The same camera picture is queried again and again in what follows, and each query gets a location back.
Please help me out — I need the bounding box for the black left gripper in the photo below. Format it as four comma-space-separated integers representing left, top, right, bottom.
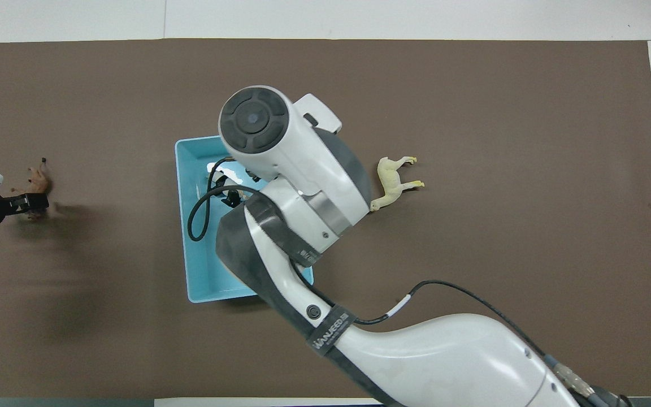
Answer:
0, 194, 49, 227

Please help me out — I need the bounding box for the brown lion toy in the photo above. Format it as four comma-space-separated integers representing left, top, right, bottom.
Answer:
25, 158, 51, 221

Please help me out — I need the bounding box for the black and white panda toy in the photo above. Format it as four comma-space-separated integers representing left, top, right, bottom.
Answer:
207, 164, 244, 207

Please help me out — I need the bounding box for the cream white llama toy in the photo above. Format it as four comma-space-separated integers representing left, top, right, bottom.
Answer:
370, 156, 425, 213

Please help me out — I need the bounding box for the light blue storage box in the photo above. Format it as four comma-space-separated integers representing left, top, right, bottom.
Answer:
175, 136, 314, 304

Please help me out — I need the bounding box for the brown table mat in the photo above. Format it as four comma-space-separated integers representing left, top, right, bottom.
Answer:
0, 38, 651, 399

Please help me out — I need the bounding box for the wide black velcro strap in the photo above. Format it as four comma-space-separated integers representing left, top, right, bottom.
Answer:
245, 195, 324, 267

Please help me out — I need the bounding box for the black printed velcro strap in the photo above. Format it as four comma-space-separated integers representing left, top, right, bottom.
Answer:
305, 307, 357, 357

